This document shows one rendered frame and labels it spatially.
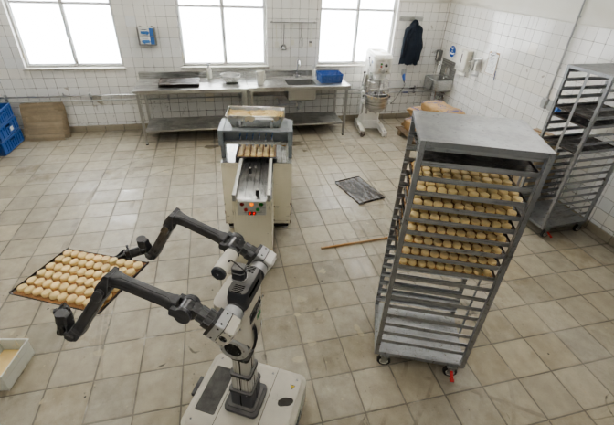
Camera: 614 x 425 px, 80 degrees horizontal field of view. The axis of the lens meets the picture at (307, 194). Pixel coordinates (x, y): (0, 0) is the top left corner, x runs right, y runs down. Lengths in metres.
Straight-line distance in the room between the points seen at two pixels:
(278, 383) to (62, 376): 1.57
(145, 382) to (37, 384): 0.73
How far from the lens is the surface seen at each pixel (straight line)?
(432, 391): 3.10
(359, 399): 2.94
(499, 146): 2.05
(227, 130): 3.64
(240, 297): 1.73
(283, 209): 4.03
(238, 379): 2.35
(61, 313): 2.18
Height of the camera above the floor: 2.53
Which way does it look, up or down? 32 degrees down
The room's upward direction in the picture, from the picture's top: 3 degrees clockwise
